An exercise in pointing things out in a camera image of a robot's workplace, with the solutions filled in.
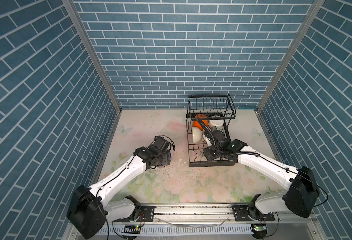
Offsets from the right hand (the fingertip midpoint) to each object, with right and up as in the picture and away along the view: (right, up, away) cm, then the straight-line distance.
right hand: (208, 152), depth 83 cm
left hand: (-23, -4, -2) cm, 23 cm away
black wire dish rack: (+8, +30, +33) cm, 46 cm away
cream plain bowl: (-5, +9, +10) cm, 15 cm away
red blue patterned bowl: (-24, -9, +3) cm, 26 cm away
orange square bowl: (-5, +16, +19) cm, 25 cm away
